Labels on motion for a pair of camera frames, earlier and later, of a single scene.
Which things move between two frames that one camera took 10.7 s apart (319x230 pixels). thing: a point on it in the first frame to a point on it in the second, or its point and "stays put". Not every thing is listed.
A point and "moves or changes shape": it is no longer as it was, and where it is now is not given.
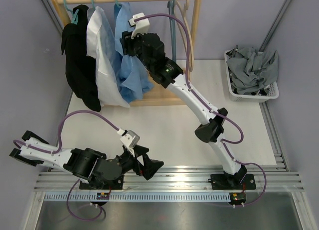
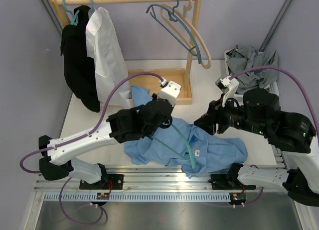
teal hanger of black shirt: (75, 19) stays put
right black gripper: (127, 43) to (207, 122)
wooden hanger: (180, 13) to (183, 14)
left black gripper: (150, 166) to (167, 121)
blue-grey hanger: (171, 5) moves or changes shape
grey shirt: (251, 70) stays put
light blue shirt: (133, 81) to (192, 150)
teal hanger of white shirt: (92, 5) stays put
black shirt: (81, 70) stays put
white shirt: (99, 47) stays put
